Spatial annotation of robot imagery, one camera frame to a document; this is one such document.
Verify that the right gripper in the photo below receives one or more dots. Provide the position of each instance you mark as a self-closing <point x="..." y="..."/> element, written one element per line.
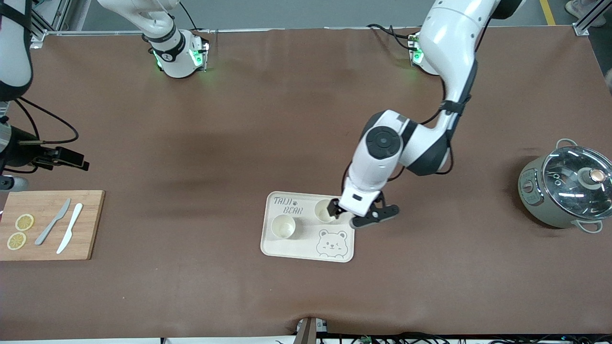
<point x="21" y="149"/>

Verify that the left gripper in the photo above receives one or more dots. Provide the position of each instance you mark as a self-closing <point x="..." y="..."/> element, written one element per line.
<point x="333" y="207"/>

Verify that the white plastic cup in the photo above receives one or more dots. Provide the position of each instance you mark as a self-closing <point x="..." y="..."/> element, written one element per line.
<point x="283" y="226"/>
<point x="321" y="215"/>

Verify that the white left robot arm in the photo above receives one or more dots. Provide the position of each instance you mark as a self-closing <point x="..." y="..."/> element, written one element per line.
<point x="454" y="38"/>

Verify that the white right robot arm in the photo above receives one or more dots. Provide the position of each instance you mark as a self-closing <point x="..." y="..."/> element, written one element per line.
<point x="174" y="57"/>

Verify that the cream bear print tray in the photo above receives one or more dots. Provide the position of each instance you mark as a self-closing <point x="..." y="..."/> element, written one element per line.
<point x="301" y="248"/>

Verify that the grey plastic knife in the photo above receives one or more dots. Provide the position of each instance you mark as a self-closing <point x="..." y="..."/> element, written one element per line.
<point x="52" y="222"/>

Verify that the white plastic knife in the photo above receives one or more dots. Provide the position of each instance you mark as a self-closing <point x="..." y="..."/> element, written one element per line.
<point x="71" y="227"/>

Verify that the bamboo cutting board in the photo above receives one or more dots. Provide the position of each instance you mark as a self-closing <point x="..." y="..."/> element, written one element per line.
<point x="91" y="224"/>

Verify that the lemon slice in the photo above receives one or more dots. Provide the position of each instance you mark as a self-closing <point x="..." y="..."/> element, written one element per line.
<point x="24" y="222"/>
<point x="16" y="241"/>

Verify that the brown table mat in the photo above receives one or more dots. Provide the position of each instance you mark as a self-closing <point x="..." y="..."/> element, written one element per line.
<point x="239" y="119"/>

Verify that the grey-green electric cooker pot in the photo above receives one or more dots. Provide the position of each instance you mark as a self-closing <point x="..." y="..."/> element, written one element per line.
<point x="533" y="191"/>

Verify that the glass pot lid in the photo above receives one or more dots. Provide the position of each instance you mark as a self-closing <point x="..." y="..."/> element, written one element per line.
<point x="569" y="177"/>

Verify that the white shoe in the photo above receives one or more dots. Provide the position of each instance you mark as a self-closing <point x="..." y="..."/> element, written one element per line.
<point x="578" y="7"/>

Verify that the aluminium frame corner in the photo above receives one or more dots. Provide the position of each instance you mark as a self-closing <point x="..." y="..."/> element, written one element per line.
<point x="40" y="34"/>
<point x="582" y="28"/>

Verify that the grey table edge mount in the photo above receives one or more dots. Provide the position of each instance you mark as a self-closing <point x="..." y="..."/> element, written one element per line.
<point x="308" y="329"/>

